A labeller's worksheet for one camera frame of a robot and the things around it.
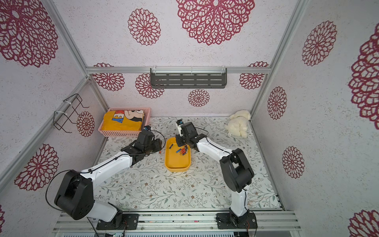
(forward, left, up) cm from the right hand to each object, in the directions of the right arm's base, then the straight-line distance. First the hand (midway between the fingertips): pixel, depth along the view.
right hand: (177, 135), depth 92 cm
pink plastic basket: (+19, +27, -8) cm, 34 cm away
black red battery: (+1, +6, -14) cm, 15 cm away
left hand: (-6, +11, 0) cm, 12 cm away
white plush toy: (+14, -41, -5) cm, 43 cm away
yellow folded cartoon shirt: (+18, +38, -6) cm, 43 cm away
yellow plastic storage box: (-9, +1, -14) cm, 16 cm away
